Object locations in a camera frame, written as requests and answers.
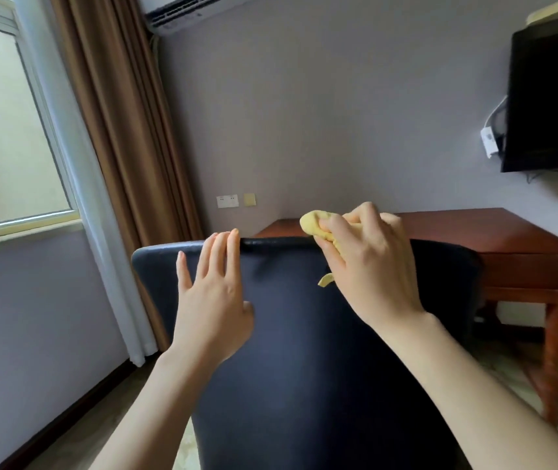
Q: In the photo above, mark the person's right hand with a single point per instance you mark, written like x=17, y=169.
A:
x=382, y=278

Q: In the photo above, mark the person's left hand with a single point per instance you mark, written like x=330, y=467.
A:
x=210, y=318

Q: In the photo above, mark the yellow cleaning cloth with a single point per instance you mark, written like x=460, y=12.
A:
x=311, y=222

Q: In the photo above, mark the black leather chair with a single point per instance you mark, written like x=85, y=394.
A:
x=298, y=386

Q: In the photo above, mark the person's left forearm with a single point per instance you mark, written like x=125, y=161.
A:
x=151, y=420

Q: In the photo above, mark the person's right forearm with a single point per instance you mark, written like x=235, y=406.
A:
x=479, y=416

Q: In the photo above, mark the large white socket plate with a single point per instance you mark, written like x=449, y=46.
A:
x=227, y=201

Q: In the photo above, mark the red-brown wooden table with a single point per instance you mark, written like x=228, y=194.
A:
x=494, y=234

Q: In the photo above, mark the brown curtain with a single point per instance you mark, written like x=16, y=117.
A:
x=122, y=141

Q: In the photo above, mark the black television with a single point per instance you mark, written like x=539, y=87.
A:
x=548, y=102

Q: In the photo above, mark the white air conditioner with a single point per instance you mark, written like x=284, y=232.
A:
x=186, y=14

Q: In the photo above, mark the yellow switch plate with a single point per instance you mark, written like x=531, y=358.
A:
x=250, y=200

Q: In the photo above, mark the white wall unit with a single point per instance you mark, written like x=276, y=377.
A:
x=488, y=141

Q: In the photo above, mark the window with cream frame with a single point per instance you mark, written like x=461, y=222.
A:
x=14, y=117

